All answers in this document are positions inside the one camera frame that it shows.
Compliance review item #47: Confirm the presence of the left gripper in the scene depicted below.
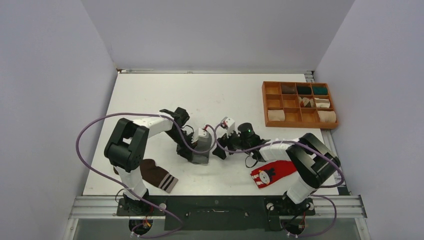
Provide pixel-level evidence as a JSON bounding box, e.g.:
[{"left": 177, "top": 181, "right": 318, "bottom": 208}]
[{"left": 164, "top": 128, "right": 198, "bottom": 161}]

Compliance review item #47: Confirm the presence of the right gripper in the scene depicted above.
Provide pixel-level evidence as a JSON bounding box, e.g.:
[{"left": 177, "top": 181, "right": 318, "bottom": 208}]
[{"left": 213, "top": 126, "right": 250, "bottom": 160}]

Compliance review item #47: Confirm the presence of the grey sock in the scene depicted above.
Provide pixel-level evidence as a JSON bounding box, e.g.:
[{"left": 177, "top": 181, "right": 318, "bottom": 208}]
[{"left": 191, "top": 132, "right": 212, "bottom": 165}]

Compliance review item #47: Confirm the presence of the red patterned sock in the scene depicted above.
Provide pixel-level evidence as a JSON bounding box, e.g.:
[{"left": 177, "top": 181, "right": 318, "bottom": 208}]
[{"left": 250, "top": 160, "right": 297, "bottom": 189}]

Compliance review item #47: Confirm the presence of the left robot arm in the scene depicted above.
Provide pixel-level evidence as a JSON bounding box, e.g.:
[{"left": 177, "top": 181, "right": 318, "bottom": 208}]
[{"left": 104, "top": 107, "right": 194, "bottom": 215}]

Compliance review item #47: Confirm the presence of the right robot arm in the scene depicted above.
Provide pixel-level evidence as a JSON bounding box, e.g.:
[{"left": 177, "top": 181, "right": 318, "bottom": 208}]
[{"left": 212, "top": 119, "right": 342, "bottom": 214}]

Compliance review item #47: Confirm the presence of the brown striped sock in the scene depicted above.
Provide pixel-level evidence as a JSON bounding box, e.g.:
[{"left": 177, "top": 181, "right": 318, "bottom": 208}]
[{"left": 110, "top": 158, "right": 179, "bottom": 196}]

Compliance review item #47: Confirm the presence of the wooden compartment tray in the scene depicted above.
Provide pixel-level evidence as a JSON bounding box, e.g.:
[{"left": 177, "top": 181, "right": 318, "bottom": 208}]
[{"left": 262, "top": 81, "right": 339, "bottom": 130}]

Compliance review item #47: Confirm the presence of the brown rolled sock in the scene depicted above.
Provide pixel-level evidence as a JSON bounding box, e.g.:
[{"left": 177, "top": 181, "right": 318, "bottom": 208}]
[{"left": 280, "top": 84, "right": 297, "bottom": 95}]

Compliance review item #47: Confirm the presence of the argyle rolled sock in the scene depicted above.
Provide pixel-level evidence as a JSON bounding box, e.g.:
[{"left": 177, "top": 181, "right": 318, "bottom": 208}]
[{"left": 298, "top": 96, "right": 315, "bottom": 108}]

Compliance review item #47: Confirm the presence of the black rolled sock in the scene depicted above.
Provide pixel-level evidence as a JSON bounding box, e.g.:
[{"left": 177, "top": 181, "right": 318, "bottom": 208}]
[{"left": 296, "top": 85, "right": 312, "bottom": 95}]

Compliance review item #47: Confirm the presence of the cream striped rolled sock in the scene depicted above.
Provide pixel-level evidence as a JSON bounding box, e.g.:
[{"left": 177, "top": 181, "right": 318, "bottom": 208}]
[{"left": 314, "top": 97, "right": 331, "bottom": 109}]

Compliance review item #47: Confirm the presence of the beige rolled sock right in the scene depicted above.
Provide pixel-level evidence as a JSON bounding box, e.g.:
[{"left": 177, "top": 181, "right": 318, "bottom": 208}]
[{"left": 317, "top": 110, "right": 337, "bottom": 123}]

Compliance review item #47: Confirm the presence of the teal rolled sock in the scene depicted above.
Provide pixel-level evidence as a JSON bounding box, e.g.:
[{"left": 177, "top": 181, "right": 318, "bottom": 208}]
[{"left": 312, "top": 86, "right": 329, "bottom": 96}]

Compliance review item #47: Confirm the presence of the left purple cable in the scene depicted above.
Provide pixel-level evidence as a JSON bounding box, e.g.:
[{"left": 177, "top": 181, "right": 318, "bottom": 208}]
[{"left": 75, "top": 112, "right": 220, "bottom": 239}]

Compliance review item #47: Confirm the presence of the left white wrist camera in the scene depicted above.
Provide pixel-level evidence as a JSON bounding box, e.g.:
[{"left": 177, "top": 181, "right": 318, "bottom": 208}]
[{"left": 191, "top": 128, "right": 209, "bottom": 144}]

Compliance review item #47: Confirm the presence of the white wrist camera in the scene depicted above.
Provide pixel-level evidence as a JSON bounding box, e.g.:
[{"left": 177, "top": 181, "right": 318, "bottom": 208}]
[
  {"left": 191, "top": 128, "right": 209, "bottom": 144},
  {"left": 220, "top": 117, "right": 236, "bottom": 136}
]

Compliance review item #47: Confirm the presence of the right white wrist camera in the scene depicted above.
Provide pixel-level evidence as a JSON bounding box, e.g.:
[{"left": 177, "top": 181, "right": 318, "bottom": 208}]
[{"left": 220, "top": 117, "right": 236, "bottom": 136}]

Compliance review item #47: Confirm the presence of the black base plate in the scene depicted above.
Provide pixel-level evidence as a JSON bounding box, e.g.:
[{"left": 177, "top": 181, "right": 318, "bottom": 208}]
[{"left": 116, "top": 195, "right": 316, "bottom": 232}]

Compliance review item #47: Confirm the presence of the aluminium frame rail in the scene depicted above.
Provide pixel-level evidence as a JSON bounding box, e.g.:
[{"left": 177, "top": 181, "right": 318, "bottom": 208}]
[{"left": 69, "top": 195, "right": 367, "bottom": 220}]

